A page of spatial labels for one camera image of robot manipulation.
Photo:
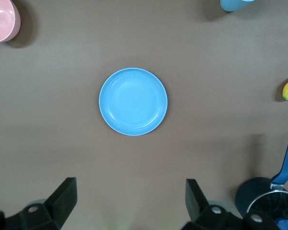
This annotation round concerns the dark blue saucepan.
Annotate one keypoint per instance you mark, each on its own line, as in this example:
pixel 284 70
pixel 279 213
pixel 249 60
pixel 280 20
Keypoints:
pixel 249 191

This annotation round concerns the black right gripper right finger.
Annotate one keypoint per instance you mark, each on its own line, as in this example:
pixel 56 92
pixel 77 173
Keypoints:
pixel 196 206

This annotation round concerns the blue cup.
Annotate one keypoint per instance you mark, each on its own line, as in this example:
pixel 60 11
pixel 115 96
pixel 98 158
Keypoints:
pixel 235 4

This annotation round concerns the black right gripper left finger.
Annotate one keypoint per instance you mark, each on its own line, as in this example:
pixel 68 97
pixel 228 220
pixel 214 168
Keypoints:
pixel 60 203

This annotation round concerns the blue plate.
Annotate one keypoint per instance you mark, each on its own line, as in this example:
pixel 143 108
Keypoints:
pixel 133 101

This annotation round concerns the brown table cloth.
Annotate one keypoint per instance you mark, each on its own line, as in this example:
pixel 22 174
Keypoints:
pixel 62 119

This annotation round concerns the pink bowl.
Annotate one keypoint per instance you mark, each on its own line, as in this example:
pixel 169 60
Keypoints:
pixel 2 19

